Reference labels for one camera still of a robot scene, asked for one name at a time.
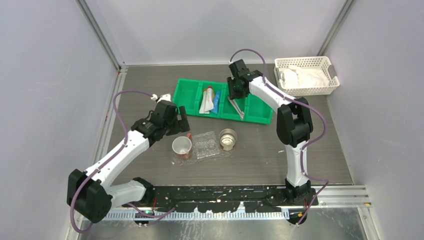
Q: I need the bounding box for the white cloth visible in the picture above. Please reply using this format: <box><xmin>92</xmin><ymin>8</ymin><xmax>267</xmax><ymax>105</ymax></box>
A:
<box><xmin>279</xmin><ymin>65</ymin><xmax>330</xmax><ymax>89</ymax></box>

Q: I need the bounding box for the white perforated plastic basket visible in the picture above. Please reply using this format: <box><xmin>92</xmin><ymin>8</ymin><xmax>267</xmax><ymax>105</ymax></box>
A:
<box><xmin>274</xmin><ymin>56</ymin><xmax>340</xmax><ymax>97</ymax></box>

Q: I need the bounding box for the white toothpaste tube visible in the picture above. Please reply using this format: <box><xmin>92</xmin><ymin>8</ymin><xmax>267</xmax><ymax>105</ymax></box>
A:
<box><xmin>199</xmin><ymin>87</ymin><xmax>215</xmax><ymax>114</ymax></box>

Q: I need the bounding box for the clear acrylic toothbrush holder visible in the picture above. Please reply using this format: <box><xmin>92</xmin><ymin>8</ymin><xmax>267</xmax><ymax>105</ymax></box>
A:
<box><xmin>192</xmin><ymin>131</ymin><xmax>221</xmax><ymax>160</ymax></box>

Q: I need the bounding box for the clear oval acrylic tray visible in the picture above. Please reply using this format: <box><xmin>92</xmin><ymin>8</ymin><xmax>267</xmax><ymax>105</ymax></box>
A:
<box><xmin>171</xmin><ymin>131</ymin><xmax>232</xmax><ymax>165</ymax></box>

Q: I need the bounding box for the purple cable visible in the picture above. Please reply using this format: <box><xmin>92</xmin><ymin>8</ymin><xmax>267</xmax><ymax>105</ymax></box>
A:
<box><xmin>70</xmin><ymin>90</ymin><xmax>158</xmax><ymax>234</ymax></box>
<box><xmin>229</xmin><ymin>48</ymin><xmax>330</xmax><ymax>226</ymax></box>

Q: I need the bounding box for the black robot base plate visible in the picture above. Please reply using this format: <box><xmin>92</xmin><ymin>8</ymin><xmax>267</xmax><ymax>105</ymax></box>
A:
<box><xmin>133</xmin><ymin>185</ymin><xmax>319</xmax><ymax>224</ymax></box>

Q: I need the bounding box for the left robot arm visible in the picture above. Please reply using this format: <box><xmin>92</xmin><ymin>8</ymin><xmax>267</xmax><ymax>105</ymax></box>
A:
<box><xmin>67</xmin><ymin>99</ymin><xmax>190</xmax><ymax>224</ymax></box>

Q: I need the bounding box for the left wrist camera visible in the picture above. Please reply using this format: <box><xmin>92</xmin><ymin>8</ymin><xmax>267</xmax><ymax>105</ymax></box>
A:
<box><xmin>156</xmin><ymin>93</ymin><xmax>172</xmax><ymax>103</ymax></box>

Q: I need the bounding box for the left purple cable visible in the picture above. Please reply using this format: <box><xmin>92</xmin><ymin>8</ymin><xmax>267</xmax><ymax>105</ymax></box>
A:
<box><xmin>70</xmin><ymin>90</ymin><xmax>158</xmax><ymax>234</ymax></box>

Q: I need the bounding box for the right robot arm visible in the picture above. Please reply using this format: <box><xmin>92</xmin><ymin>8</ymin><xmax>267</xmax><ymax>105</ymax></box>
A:
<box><xmin>227</xmin><ymin>59</ymin><xmax>313</xmax><ymax>205</ymax></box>

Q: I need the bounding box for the blue toothpaste tube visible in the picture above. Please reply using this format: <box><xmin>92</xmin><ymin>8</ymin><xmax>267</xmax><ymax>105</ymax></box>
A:
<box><xmin>210</xmin><ymin>91</ymin><xmax>221</xmax><ymax>114</ymax></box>

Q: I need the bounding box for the yellow toothpaste tube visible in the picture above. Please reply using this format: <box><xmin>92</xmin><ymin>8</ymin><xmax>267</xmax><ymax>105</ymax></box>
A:
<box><xmin>207</xmin><ymin>86</ymin><xmax>214</xmax><ymax>94</ymax></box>

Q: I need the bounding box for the brown steel cup with handle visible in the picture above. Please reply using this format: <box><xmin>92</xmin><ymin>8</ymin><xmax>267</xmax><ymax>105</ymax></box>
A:
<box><xmin>171</xmin><ymin>133</ymin><xmax>193</xmax><ymax>160</ymax></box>

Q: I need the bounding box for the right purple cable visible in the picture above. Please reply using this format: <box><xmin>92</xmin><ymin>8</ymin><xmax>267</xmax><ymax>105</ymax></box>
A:
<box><xmin>229</xmin><ymin>48</ymin><xmax>330</xmax><ymax>226</ymax></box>

